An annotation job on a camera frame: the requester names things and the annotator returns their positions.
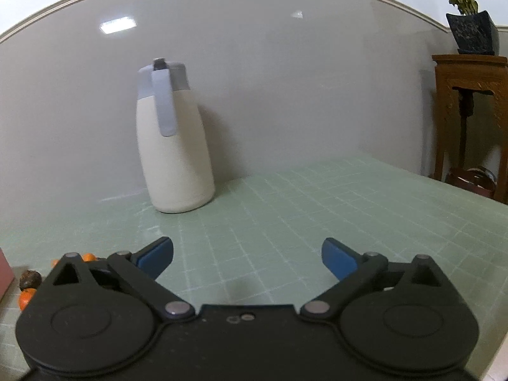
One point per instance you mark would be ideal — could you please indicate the pink box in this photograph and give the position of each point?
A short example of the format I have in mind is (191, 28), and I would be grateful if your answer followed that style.
(5, 274)

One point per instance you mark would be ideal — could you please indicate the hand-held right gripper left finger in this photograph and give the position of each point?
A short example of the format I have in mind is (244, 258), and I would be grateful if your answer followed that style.
(154, 258)

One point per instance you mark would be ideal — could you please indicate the brown round fruit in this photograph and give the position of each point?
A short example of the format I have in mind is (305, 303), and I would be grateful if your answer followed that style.
(30, 279)

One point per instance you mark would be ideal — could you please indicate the green grid cutting mat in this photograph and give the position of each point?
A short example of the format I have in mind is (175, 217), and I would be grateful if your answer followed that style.
(278, 214)

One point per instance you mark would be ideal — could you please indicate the white thermos jug grey lid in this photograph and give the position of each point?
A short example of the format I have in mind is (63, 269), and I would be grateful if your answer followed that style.
(178, 158)

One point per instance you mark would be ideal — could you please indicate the potted plant in dark pot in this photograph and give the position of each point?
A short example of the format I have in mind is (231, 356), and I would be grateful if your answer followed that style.
(472, 33)

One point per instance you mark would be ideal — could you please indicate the brown wooden plant stand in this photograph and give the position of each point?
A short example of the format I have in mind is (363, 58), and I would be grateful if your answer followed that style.
(444, 99)

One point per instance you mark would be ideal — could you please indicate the dark red object under stand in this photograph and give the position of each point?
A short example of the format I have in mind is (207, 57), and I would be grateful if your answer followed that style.
(474, 180)

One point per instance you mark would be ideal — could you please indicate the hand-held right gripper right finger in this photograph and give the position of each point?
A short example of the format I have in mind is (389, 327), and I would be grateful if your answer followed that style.
(337, 260)

